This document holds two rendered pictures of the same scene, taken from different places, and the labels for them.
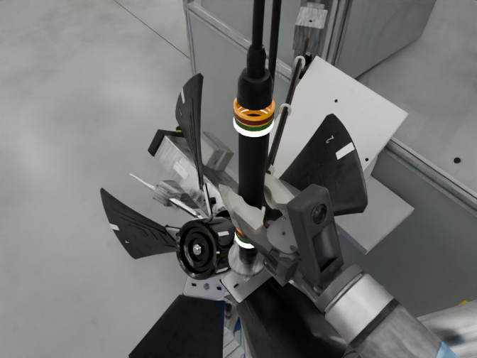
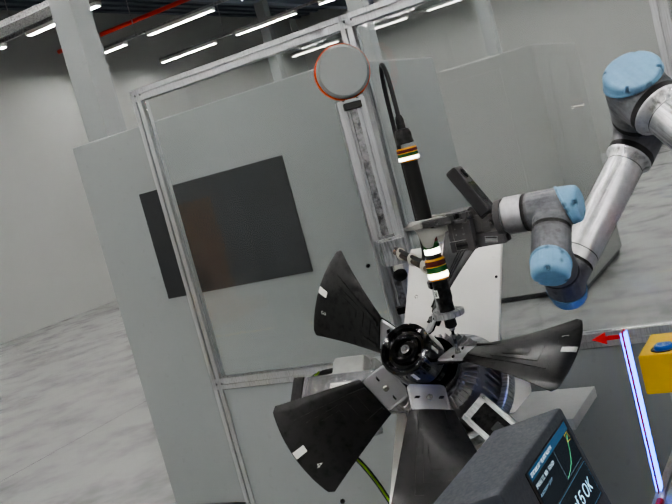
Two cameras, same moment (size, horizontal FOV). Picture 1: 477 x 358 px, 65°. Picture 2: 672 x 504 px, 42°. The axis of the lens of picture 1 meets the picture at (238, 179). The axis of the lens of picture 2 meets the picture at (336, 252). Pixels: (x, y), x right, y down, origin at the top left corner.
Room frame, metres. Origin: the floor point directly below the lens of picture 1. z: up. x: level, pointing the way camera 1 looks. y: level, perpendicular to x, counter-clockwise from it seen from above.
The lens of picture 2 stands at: (-1.36, 0.78, 1.65)
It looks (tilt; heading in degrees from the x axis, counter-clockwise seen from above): 6 degrees down; 340
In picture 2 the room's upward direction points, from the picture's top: 15 degrees counter-clockwise
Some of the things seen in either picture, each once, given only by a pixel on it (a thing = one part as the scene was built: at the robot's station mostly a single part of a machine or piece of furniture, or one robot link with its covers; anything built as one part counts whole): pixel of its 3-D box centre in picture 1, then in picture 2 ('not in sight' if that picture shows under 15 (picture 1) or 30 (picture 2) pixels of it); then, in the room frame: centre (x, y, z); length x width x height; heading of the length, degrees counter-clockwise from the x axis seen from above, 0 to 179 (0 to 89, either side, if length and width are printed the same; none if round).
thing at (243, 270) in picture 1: (249, 241); (442, 293); (0.31, -0.02, 1.32); 0.09 x 0.07 x 0.10; 164
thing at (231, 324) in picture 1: (237, 310); not in sight; (0.33, 0.00, 0.91); 0.12 x 0.08 x 0.12; 129
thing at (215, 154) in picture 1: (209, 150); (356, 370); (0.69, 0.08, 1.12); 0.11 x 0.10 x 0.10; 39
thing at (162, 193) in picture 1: (164, 195); not in sight; (0.57, 0.20, 1.08); 0.07 x 0.04 x 0.06; 50
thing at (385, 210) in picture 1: (346, 194); (521, 411); (0.74, -0.37, 0.84); 0.36 x 0.24 x 0.03; 39
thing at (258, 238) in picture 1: (262, 229); (443, 220); (0.24, -0.03, 1.47); 0.09 x 0.05 x 0.02; 50
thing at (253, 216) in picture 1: (238, 215); (425, 234); (0.28, 0.00, 1.45); 0.09 x 0.03 x 0.06; 50
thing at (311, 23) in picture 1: (310, 28); (392, 250); (0.90, -0.19, 1.36); 0.10 x 0.07 x 0.08; 164
